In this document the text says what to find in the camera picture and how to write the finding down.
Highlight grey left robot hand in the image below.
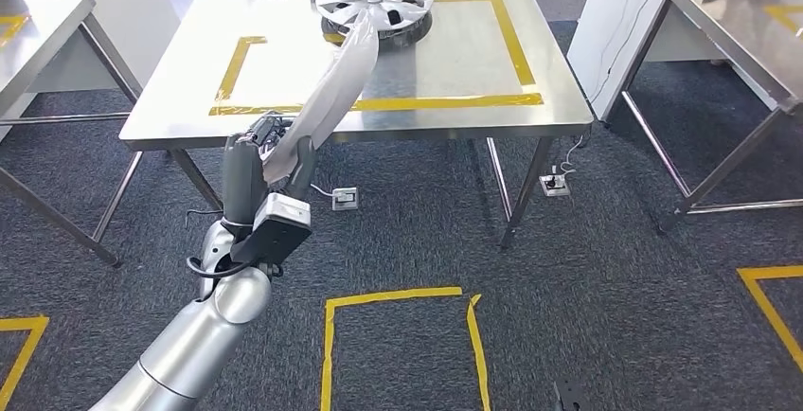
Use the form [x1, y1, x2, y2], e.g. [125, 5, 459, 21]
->
[221, 113, 318, 227]

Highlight white plastic car part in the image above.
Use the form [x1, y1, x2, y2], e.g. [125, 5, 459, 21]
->
[261, 8, 381, 187]

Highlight steel workbench table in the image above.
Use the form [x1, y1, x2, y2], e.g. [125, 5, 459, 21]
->
[118, 0, 594, 253]
[617, 0, 803, 235]
[0, 0, 223, 270]

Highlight grey floor socket box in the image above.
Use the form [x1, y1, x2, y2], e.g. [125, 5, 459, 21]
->
[539, 172, 572, 198]
[330, 187, 360, 212]

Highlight white desk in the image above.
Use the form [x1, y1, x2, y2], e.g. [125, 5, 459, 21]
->
[567, 0, 729, 123]
[0, 0, 183, 95]

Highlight yellow floor tape square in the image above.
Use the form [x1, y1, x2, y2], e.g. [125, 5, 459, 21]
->
[321, 287, 492, 411]

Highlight yellow tape rectangle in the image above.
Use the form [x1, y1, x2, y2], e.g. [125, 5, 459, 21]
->
[763, 5, 803, 38]

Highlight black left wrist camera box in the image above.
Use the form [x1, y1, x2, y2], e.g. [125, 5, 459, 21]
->
[228, 191, 313, 266]

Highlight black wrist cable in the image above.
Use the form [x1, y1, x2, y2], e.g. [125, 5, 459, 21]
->
[186, 256, 252, 280]

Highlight black bracket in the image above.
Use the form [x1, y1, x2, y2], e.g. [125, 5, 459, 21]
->
[553, 380, 594, 411]

